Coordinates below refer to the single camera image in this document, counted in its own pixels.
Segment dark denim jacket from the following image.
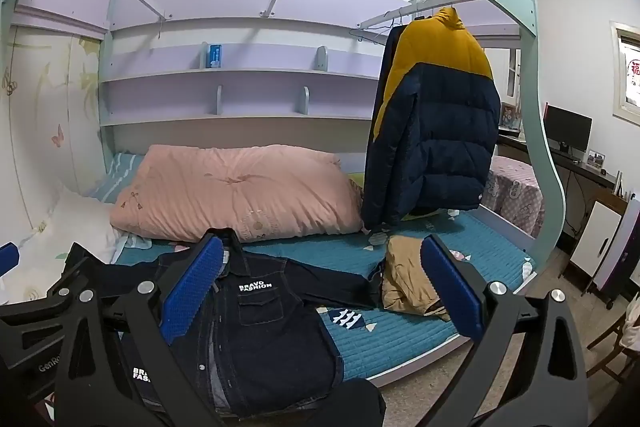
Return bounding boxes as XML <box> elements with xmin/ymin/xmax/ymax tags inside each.
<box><xmin>67</xmin><ymin>232</ymin><xmax>386</xmax><ymax>423</ymax></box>

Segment window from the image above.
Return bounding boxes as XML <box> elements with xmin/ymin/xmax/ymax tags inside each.
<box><xmin>609</xmin><ymin>21</ymin><xmax>640</xmax><ymax>128</ymax></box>

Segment dark desk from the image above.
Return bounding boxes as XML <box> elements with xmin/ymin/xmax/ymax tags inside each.
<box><xmin>497</xmin><ymin>129</ymin><xmax>631</xmax><ymax>208</ymax></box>

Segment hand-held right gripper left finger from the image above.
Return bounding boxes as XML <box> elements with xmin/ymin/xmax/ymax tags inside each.
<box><xmin>54</xmin><ymin>229</ymin><xmax>236</xmax><ymax>427</ymax></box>

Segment pink pillow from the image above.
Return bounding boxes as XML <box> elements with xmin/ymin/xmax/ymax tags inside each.
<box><xmin>109</xmin><ymin>144</ymin><xmax>365</xmax><ymax>244</ymax></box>

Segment lavender wall shelves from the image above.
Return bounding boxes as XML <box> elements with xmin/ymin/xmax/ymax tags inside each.
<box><xmin>99</xmin><ymin>14</ymin><xmax>388</xmax><ymax>128</ymax></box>

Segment teal quilted bed mat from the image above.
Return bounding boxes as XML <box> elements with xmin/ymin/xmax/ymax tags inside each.
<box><xmin>87</xmin><ymin>152</ymin><xmax>538</xmax><ymax>383</ymax></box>

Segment tan folded pants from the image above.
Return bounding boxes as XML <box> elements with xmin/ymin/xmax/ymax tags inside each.
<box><xmin>381</xmin><ymin>234</ymin><xmax>453</xmax><ymax>323</ymax></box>

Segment white clothes rail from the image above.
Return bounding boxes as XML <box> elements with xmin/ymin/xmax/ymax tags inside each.
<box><xmin>360</xmin><ymin>0</ymin><xmax>483</xmax><ymax>30</ymax></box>

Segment black computer monitor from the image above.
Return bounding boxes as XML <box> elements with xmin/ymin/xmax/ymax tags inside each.
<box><xmin>542</xmin><ymin>104</ymin><xmax>593</xmax><ymax>154</ymax></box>

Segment purple and white panel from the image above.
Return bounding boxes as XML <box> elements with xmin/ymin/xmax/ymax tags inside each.
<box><xmin>592</xmin><ymin>197</ymin><xmax>640</xmax><ymax>308</ymax></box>

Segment white floral blanket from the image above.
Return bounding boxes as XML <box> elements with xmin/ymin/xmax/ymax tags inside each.
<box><xmin>0</xmin><ymin>179</ymin><xmax>126</xmax><ymax>303</ymax></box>

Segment small blue box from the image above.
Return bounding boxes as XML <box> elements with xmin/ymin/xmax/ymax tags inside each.
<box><xmin>204</xmin><ymin>42</ymin><xmax>225</xmax><ymax>70</ymax></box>

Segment framed picture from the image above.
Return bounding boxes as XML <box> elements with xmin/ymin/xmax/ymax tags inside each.
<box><xmin>500</xmin><ymin>103</ymin><xmax>521</xmax><ymax>130</ymax></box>

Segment white wardrobe with butterfly decals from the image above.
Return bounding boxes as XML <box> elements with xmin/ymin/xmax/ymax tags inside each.
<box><xmin>0</xmin><ymin>24</ymin><xmax>108</xmax><ymax>233</ymax></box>

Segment wire clothes hanger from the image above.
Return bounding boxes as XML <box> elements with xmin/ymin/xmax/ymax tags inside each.
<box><xmin>348</xmin><ymin>9</ymin><xmax>401</xmax><ymax>48</ymax></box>

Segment pink bear-print blanket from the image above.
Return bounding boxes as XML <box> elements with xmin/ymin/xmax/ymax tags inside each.
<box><xmin>481</xmin><ymin>155</ymin><xmax>546</xmax><ymax>238</ymax></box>

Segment white cabinet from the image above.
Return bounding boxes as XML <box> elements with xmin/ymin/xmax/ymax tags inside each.
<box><xmin>570</xmin><ymin>199</ymin><xmax>623</xmax><ymax>280</ymax></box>

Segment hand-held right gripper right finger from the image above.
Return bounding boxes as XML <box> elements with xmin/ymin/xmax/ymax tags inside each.
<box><xmin>419</xmin><ymin>234</ymin><xmax>590</xmax><ymax>427</ymax></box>

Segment yellow and navy puffer jacket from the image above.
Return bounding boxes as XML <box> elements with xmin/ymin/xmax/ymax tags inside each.
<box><xmin>361</xmin><ymin>7</ymin><xmax>502</xmax><ymax>230</ymax></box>

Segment wooden chair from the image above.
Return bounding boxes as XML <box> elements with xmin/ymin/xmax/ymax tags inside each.
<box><xmin>587</xmin><ymin>302</ymin><xmax>640</xmax><ymax>378</ymax></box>

